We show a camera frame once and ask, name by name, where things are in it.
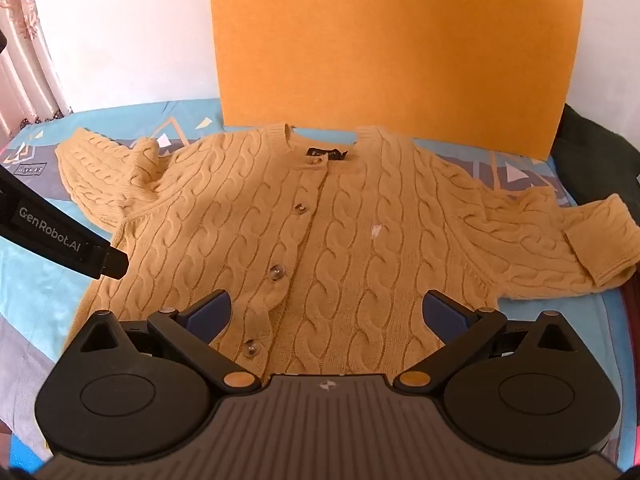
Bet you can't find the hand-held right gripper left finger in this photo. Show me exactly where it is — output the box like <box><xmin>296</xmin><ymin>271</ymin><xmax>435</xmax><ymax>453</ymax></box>
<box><xmin>80</xmin><ymin>288</ymin><xmax>267</xmax><ymax>394</ymax></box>

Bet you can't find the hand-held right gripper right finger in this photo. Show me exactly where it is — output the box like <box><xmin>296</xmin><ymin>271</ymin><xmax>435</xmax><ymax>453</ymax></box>
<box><xmin>393</xmin><ymin>289</ymin><xmax>577</xmax><ymax>394</ymax></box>

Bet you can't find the tan cable knit cardigan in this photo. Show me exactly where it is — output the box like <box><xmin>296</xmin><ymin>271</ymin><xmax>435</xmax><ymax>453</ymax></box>
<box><xmin>54</xmin><ymin>121</ymin><xmax>640</xmax><ymax>377</ymax></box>

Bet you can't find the patterned teal grey bed sheet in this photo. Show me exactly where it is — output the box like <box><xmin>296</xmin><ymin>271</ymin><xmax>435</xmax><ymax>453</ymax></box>
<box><xmin>0</xmin><ymin>97</ymin><xmax>636</xmax><ymax>461</ymax></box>

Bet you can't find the pale floral curtain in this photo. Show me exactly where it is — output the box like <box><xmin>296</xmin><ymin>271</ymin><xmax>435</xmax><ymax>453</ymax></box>
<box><xmin>0</xmin><ymin>0</ymin><xmax>77</xmax><ymax>147</ymax></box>

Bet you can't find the dark green cloth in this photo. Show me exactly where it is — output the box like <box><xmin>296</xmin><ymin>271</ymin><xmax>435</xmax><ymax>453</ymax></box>
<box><xmin>547</xmin><ymin>103</ymin><xmax>640</xmax><ymax>207</ymax></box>

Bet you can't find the orange board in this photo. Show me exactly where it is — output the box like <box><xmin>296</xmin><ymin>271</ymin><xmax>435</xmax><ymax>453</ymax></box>
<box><xmin>208</xmin><ymin>0</ymin><xmax>587</xmax><ymax>162</ymax></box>

